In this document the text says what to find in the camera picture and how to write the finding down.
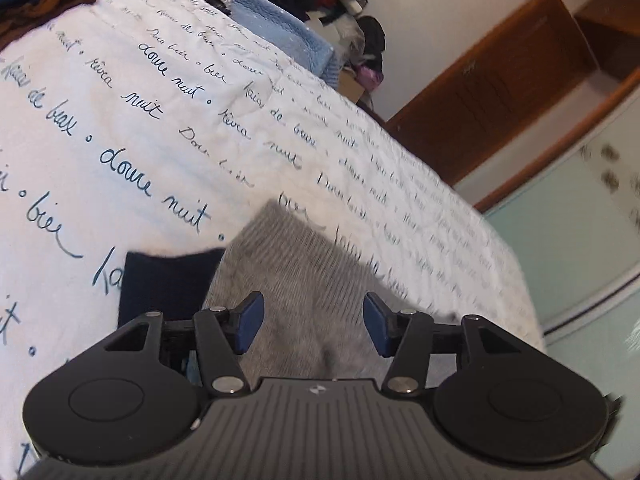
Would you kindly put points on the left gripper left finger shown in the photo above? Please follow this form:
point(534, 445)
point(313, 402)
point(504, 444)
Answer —
point(222, 335)

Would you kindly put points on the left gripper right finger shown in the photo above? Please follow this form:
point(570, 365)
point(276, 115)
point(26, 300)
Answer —
point(406, 338)

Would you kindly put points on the navy blue garment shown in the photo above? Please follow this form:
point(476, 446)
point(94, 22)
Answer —
point(174, 286)

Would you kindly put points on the grey knit sweater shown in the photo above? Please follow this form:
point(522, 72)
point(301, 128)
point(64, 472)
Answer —
point(313, 292)

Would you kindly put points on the pile of clothes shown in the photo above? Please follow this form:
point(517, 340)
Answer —
point(358, 39)

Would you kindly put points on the frosted glass wardrobe door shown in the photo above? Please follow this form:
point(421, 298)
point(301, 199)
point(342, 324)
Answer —
point(575, 231)

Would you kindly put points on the white quilt with script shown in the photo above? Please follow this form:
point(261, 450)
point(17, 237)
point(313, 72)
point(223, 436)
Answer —
point(163, 126)

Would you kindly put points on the cardboard box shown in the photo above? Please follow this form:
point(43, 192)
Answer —
point(349, 86)

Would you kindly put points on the brown wooden door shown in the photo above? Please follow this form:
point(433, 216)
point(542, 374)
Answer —
point(497, 89)

